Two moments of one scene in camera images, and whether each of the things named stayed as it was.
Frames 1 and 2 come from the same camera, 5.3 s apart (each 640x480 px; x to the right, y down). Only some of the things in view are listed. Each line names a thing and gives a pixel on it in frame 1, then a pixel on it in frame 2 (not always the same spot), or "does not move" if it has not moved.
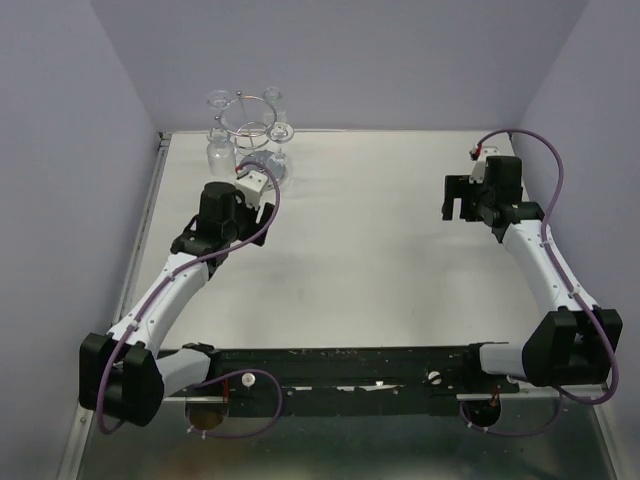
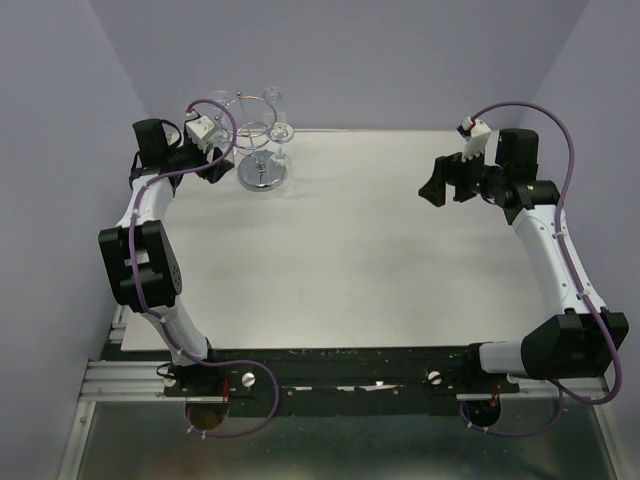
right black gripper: (458, 186) to (449, 168)
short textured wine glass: (221, 151) does not move
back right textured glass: (274, 99) does not move
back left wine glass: (218, 99) does not move
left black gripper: (253, 214) to (215, 172)
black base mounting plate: (344, 381) does not move
